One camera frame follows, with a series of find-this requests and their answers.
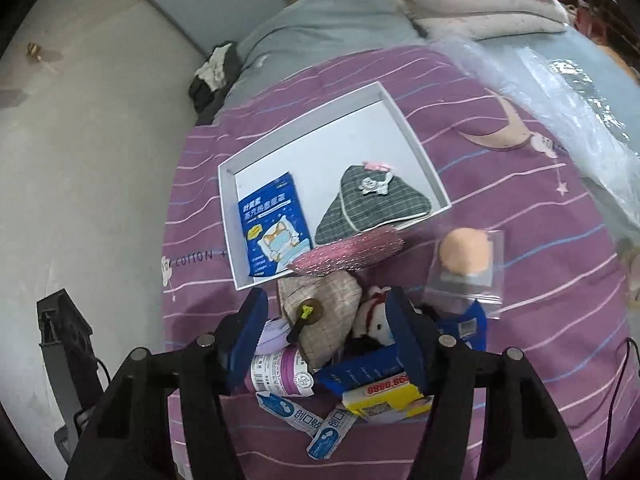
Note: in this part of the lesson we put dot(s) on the beige quilt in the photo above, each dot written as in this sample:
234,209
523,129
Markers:
475,5

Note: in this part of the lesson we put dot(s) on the small white plush toy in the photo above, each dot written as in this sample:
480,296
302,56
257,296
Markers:
372,320

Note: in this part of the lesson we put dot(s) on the blue cartoon eye mask packet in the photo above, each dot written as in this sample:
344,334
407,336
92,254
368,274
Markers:
272,220

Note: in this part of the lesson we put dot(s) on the beige plaid pouch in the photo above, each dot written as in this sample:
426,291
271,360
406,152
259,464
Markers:
330,330

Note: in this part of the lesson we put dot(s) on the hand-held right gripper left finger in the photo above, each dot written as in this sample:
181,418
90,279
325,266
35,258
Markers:
246,332

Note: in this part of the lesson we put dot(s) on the purple bottle with white label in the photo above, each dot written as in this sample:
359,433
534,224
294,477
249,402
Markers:
280,370

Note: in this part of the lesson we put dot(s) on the blue white plaster packet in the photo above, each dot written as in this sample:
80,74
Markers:
290,412
330,432

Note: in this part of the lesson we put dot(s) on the clear plastic sheet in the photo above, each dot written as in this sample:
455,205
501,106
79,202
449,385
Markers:
575,110

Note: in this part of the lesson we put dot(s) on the grey blanket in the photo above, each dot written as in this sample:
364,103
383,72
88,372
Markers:
325,20

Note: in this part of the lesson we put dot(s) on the blue foil packet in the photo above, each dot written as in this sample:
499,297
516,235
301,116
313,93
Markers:
360,372

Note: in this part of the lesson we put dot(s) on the small brass wall fixture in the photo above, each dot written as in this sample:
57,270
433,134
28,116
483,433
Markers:
34,50

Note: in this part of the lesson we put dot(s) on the peach sponge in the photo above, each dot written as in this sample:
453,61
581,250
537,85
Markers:
465,255

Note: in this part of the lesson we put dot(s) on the grey checked slipper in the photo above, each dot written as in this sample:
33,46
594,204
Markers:
365,210

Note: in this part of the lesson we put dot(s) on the lavender plastic case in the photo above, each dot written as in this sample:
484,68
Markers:
272,336

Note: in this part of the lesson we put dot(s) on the yellow packet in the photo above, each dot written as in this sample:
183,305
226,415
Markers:
380,401

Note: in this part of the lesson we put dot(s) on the white shallow box tray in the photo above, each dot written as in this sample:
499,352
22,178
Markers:
325,160

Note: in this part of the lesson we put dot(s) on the dark crumpled clothes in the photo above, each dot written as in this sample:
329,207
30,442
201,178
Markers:
215,75

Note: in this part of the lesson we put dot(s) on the pink hairbrush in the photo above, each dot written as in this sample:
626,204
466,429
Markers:
345,255

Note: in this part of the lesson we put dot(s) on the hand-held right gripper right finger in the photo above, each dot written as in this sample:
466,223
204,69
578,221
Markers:
407,342

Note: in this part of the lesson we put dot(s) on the purple striped bedsheet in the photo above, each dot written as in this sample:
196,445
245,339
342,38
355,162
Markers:
350,70

